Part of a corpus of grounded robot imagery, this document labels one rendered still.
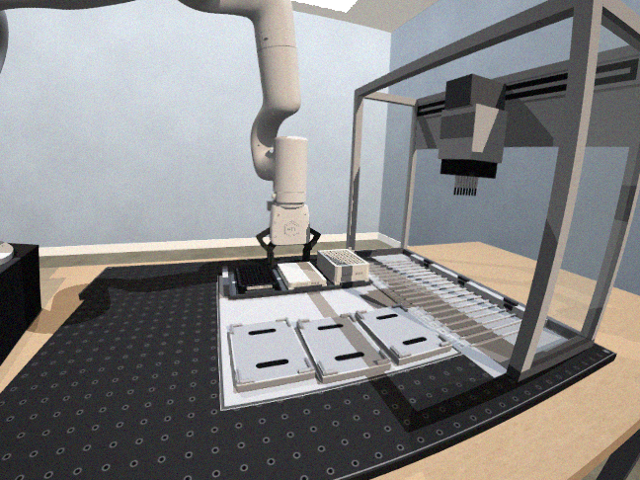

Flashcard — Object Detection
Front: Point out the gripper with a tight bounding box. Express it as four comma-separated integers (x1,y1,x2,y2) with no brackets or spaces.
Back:
256,202,321,268

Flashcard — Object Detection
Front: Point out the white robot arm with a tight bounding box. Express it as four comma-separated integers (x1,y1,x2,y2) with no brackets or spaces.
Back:
0,0,308,211

